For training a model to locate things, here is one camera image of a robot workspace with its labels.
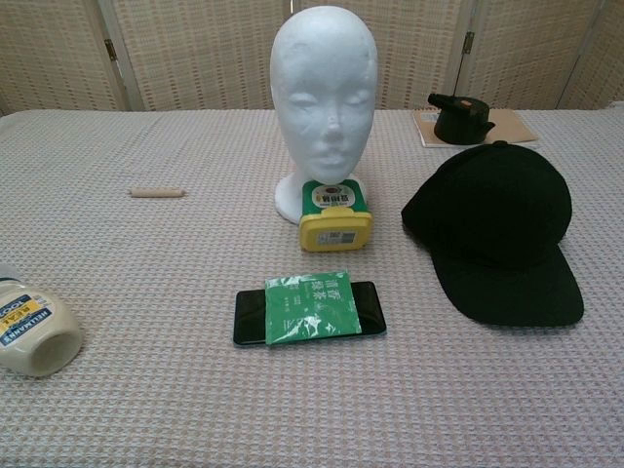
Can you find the black baseball cap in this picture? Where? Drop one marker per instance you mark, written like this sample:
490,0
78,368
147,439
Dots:
487,209

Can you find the white foam mannequin head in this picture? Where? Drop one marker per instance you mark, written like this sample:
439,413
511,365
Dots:
322,73

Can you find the green container with yellow lid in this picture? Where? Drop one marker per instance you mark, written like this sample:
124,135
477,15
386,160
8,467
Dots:
336,230

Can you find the green tea packet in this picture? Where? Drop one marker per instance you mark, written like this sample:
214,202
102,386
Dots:
312,307

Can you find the black smartphone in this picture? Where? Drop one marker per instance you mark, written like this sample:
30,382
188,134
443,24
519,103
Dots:
251,317

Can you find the wooden dowel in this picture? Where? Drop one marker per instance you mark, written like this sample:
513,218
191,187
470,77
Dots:
156,192

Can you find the woven folding screen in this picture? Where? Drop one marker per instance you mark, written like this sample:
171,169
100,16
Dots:
195,49

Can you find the metal screen hinge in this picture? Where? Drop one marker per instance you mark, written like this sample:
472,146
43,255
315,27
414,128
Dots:
110,50
469,42

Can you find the Hellmann's mayonnaise jar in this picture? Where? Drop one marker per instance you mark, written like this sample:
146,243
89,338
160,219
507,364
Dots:
34,336

